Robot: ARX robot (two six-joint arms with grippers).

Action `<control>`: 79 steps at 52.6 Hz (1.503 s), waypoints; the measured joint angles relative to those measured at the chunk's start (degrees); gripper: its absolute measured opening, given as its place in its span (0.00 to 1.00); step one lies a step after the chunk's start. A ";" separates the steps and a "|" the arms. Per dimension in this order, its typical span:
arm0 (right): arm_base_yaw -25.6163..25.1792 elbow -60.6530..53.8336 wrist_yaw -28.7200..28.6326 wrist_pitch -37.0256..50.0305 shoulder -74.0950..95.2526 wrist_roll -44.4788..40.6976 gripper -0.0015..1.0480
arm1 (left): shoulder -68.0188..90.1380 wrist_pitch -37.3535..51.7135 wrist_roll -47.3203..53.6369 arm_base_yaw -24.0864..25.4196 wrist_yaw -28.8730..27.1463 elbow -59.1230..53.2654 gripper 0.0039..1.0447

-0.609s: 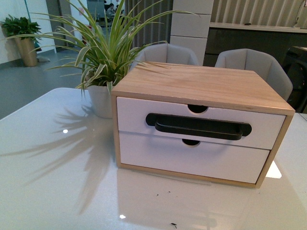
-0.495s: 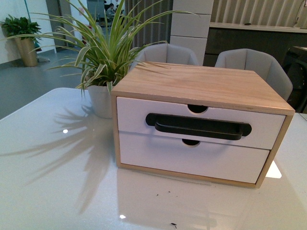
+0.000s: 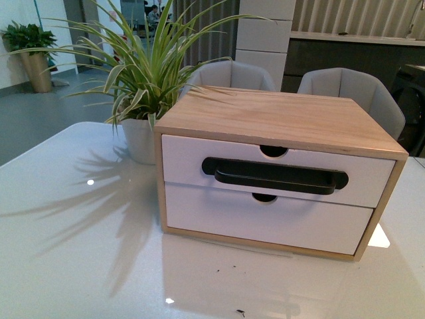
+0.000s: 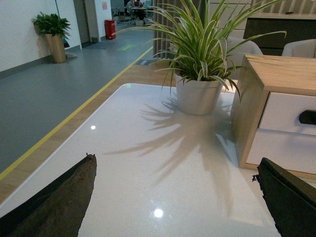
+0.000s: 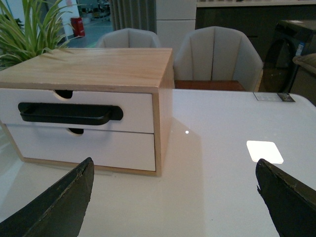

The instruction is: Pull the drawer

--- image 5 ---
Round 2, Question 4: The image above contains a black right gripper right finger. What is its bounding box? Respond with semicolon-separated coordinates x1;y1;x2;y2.
255;159;316;237

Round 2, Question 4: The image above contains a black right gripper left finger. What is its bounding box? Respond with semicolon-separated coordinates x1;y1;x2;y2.
0;158;94;237

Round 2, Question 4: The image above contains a black metal drawer handle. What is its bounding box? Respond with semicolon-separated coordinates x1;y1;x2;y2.
18;102;123;125

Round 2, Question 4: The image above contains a white drawer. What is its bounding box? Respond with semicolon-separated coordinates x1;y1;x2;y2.
0;88;154;133
7;125;156;171

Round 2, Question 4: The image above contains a table label sticker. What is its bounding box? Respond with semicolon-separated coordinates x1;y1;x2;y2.
253;92;295;102

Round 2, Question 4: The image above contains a right beige upholstered chair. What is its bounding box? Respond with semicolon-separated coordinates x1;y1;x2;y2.
173;26;263;91

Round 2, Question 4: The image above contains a beige upholstered chair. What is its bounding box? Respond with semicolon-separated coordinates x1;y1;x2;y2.
173;26;263;91
95;28;161;48

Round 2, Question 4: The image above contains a left beige upholstered chair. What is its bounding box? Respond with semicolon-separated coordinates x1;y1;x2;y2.
95;28;161;48

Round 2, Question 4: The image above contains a green spider plant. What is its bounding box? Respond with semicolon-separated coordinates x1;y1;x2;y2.
0;0;78;70

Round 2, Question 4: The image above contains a dark kitchen counter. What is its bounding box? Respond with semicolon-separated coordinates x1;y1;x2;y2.
195;0;316;61

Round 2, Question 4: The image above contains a red fire extinguisher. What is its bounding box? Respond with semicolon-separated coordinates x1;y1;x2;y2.
71;17;85;37

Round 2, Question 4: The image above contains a white cabinet column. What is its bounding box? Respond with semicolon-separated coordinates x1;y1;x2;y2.
156;0;197;55

